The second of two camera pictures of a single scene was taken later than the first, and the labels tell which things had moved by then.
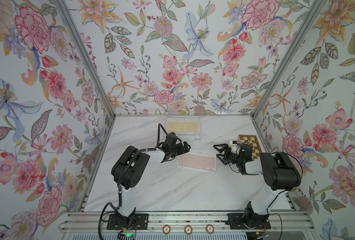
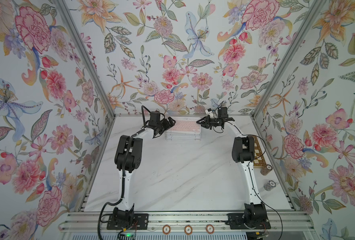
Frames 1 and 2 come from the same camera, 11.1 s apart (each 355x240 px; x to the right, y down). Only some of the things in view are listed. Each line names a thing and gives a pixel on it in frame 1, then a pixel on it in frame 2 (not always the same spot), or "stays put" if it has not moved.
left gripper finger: (186, 146) to (171, 121)
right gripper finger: (223, 146) to (204, 122)
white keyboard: (191, 139) stays put
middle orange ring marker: (188, 229) stays put
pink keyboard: (190, 137) stays put
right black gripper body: (235, 159) to (213, 122)
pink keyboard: (196, 161) to (186, 126)
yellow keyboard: (189, 136) stays put
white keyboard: (188, 134) stays put
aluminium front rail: (186, 221) stays put
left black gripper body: (172, 151) to (158, 126)
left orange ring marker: (166, 229) stays put
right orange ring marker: (210, 229) stays put
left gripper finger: (181, 151) to (164, 128)
